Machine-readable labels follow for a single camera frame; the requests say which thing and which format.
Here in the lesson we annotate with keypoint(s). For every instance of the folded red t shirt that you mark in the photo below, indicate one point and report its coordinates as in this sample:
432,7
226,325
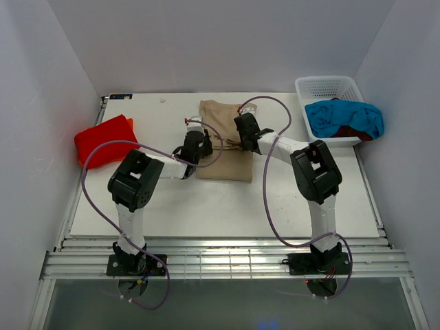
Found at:
103,141

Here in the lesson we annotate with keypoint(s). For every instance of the aluminium table frame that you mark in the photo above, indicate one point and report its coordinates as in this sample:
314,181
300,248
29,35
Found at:
212,229

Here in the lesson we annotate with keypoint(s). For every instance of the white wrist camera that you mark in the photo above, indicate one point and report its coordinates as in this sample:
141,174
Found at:
247,108
194,124

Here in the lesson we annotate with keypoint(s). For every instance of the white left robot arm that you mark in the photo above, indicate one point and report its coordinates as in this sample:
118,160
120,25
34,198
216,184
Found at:
132,186

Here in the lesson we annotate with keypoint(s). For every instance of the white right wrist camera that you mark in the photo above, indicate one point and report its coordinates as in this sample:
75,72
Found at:
247,108

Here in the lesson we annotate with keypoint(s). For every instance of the blue label sticker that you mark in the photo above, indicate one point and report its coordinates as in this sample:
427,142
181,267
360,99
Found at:
126,96

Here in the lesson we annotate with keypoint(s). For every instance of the beige t shirt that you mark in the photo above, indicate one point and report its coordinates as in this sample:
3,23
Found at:
231,162

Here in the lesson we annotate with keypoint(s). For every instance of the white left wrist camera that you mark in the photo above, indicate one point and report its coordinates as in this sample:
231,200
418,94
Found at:
194,124

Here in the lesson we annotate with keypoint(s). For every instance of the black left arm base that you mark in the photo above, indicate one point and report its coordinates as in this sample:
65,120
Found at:
146,265

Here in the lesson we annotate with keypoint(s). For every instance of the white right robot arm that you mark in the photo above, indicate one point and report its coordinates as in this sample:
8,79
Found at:
317,177

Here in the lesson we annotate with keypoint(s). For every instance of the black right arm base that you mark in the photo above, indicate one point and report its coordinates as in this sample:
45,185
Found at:
308,264

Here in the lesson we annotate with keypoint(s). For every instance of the white plastic basket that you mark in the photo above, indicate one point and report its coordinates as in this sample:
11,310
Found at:
313,89

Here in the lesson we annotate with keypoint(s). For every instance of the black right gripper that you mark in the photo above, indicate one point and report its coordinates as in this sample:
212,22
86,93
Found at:
245,138

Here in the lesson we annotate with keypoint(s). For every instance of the blue t shirt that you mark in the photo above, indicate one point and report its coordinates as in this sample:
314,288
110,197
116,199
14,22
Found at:
327,116

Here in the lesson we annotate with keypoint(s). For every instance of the dark red t shirt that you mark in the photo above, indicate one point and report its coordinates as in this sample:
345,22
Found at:
349,132

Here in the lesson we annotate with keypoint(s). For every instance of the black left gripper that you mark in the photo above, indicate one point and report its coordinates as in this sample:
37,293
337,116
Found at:
207,146

